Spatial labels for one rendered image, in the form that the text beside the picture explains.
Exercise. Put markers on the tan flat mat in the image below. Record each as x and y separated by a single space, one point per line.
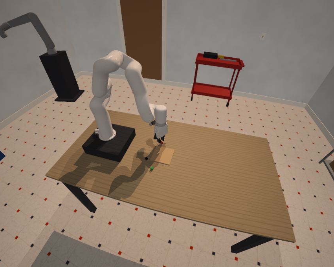
162 155

